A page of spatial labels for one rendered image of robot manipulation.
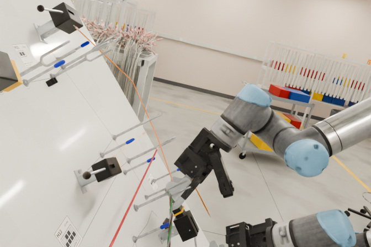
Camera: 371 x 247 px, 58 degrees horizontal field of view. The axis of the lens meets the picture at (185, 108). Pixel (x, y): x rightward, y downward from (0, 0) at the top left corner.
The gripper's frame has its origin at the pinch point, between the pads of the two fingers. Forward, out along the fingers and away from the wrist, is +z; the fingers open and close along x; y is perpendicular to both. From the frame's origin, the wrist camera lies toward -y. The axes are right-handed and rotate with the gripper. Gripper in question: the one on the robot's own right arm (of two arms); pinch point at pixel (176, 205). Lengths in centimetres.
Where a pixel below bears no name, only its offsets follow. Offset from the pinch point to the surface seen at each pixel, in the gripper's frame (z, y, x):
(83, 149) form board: -2.7, 22.7, 17.8
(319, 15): -326, -10, -803
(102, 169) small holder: -6.1, 15.2, 26.9
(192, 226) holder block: 0.6, -6.0, 1.7
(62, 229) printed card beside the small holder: 2.0, 12.8, 34.7
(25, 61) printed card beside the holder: -10.8, 40.3, 24.0
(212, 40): -112, 160, -781
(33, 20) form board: -16, 51, 14
